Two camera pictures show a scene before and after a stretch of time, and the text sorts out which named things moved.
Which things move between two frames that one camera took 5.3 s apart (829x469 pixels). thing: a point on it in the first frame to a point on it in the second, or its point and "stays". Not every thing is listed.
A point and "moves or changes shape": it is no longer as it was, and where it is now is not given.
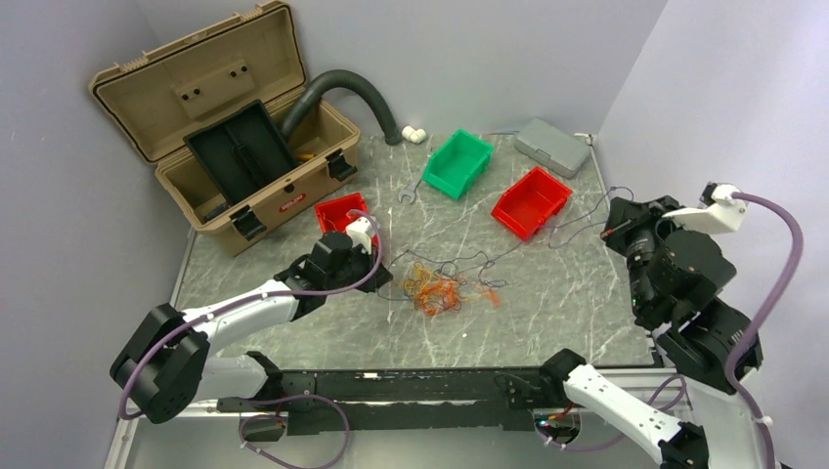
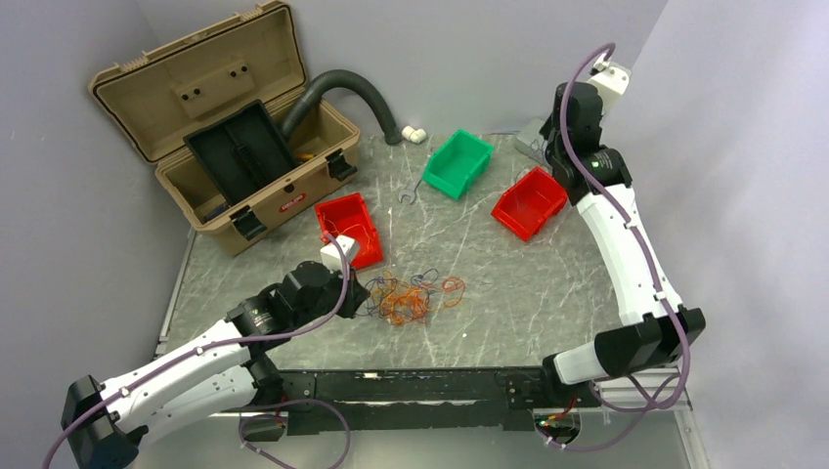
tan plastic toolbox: [207, 75] stays
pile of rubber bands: [436, 294] moves or changes shape
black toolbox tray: [241, 149] stays
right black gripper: [625, 215] to [545, 130]
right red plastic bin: [530, 203] stays
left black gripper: [381, 277] to [355, 295]
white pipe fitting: [415, 136] stays
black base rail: [332, 402] stays
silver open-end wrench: [410, 191] stays
